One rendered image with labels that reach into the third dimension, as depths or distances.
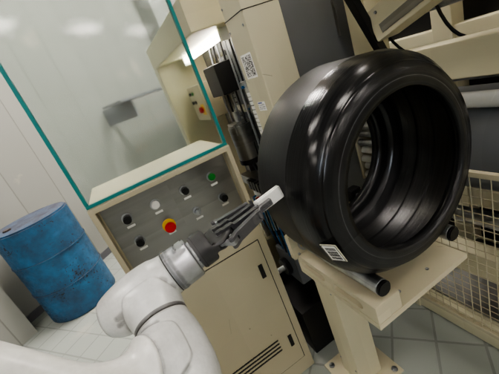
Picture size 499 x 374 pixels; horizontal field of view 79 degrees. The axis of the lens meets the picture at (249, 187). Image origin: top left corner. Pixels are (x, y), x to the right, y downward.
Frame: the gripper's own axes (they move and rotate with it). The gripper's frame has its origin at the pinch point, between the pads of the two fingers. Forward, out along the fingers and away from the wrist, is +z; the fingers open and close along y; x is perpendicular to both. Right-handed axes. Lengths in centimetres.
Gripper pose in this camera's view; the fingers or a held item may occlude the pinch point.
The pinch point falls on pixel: (269, 199)
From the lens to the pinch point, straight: 68.9
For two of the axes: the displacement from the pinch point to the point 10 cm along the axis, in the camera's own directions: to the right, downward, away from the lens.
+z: 7.8, -5.7, 2.6
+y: -4.3, -1.9, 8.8
